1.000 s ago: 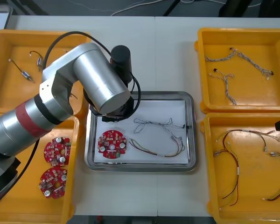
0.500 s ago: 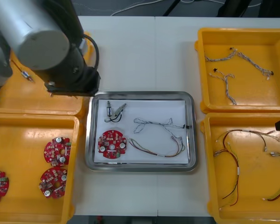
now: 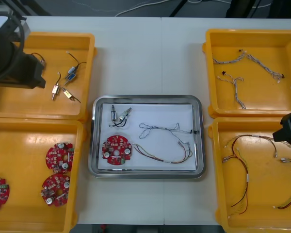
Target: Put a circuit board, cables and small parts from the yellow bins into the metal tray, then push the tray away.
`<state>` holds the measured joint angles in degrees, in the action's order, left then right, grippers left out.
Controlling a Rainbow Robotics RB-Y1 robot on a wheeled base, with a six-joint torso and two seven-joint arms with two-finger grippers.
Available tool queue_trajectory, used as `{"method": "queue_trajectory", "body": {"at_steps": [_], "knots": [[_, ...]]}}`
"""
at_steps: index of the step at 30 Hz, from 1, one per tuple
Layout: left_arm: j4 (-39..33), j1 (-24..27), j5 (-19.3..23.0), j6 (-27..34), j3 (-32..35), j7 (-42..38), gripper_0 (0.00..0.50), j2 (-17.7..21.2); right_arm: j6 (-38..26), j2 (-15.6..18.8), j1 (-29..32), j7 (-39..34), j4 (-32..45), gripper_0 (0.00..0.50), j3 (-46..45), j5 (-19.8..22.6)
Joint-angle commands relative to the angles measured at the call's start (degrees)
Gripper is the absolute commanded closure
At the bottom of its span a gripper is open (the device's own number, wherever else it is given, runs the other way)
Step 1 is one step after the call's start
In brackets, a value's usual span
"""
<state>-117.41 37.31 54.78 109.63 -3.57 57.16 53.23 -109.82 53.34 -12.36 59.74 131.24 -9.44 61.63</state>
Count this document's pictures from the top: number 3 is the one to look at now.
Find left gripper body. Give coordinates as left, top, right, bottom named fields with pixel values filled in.
left=7, top=53, right=47, bottom=90

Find blue-white twisted wire harness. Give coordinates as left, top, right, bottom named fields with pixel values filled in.
left=217, top=70, right=247, bottom=109
left=212, top=49, right=247, bottom=65
left=244, top=52, right=286, bottom=84
left=138, top=122, right=200, bottom=146

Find white label metal solenoid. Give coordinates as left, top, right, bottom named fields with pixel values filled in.
left=50, top=72, right=62, bottom=101
left=61, top=87, right=82, bottom=104

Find blue label metal solenoid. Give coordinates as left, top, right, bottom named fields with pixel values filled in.
left=66, top=51, right=80, bottom=74
left=64, top=62, right=87, bottom=85

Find yellow-orange plastic bin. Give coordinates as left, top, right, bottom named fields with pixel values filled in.
left=0, top=31, right=97, bottom=121
left=208, top=117, right=291, bottom=231
left=201, top=28, right=291, bottom=119
left=0, top=117, right=84, bottom=233

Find steel tray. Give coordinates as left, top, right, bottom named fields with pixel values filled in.
left=88, top=94, right=207, bottom=180

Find white paper sheet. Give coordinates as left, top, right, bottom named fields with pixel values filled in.
left=98, top=103, right=197, bottom=170

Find metal solenoid with cable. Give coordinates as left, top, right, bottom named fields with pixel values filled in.
left=116, top=106, right=134, bottom=127
left=108, top=104, right=118, bottom=128
left=31, top=52, right=46, bottom=71

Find red yellow wire harness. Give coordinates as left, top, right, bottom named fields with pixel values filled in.
left=222, top=147, right=250, bottom=218
left=224, top=134, right=290, bottom=158
left=273, top=157, right=291, bottom=210
left=133, top=142, right=194, bottom=164

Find white floor cable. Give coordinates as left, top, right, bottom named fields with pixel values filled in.
left=115, top=0, right=172, bottom=17

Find black metal frame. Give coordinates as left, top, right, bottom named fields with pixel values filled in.
left=225, top=0, right=277, bottom=19

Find black frame leg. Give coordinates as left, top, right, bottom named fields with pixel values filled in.
left=168, top=0, right=189, bottom=17

